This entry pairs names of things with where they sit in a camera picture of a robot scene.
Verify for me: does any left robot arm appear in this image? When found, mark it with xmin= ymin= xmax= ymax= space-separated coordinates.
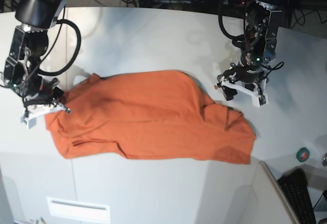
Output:
xmin=215 ymin=0 xmax=289 ymax=107

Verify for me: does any orange t-shirt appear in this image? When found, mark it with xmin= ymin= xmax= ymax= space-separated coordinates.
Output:
xmin=45 ymin=70 xmax=255 ymax=164

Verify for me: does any green tape roll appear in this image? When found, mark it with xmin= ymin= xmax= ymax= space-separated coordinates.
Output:
xmin=296 ymin=147 xmax=310 ymax=163

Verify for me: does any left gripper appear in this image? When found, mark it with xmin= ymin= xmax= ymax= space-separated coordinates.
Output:
xmin=215 ymin=63 xmax=268 ymax=106

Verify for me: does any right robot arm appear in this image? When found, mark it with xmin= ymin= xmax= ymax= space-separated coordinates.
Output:
xmin=1 ymin=0 xmax=82 ymax=129

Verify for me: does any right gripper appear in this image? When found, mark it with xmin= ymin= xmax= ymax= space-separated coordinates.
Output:
xmin=15 ymin=77 xmax=71 ymax=130

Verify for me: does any black keyboard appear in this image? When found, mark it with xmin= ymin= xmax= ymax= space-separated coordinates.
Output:
xmin=277 ymin=168 xmax=316 ymax=224

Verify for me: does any white label plate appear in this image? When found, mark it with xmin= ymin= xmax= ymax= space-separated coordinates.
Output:
xmin=47 ymin=197 xmax=110 ymax=223

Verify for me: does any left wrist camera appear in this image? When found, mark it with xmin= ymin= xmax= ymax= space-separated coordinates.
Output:
xmin=254 ymin=94 xmax=269 ymax=108

